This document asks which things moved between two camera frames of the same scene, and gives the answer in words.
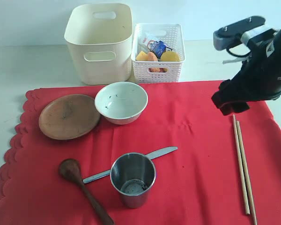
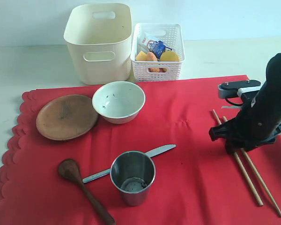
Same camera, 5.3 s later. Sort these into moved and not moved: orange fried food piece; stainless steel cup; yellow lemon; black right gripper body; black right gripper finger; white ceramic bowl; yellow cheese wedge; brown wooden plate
Moved: black right gripper finger; black right gripper body
Not moved: stainless steel cup; brown wooden plate; white ceramic bowl; orange fried food piece; yellow cheese wedge; yellow lemon
